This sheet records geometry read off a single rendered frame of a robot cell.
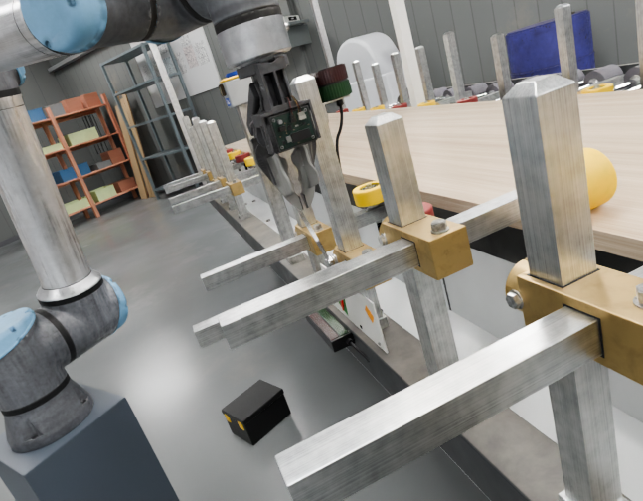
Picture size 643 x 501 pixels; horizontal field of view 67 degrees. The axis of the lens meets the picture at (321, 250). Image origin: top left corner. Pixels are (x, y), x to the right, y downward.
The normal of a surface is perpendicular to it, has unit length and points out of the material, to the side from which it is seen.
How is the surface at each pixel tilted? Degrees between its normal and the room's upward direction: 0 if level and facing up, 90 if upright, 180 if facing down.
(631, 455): 0
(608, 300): 0
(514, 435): 0
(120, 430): 90
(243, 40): 90
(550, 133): 90
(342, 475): 90
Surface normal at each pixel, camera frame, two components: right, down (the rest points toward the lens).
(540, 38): -0.51, 0.43
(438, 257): 0.34, 0.23
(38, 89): 0.79, -0.02
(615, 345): -0.90, 0.37
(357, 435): -0.29, -0.90
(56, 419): 0.54, -0.25
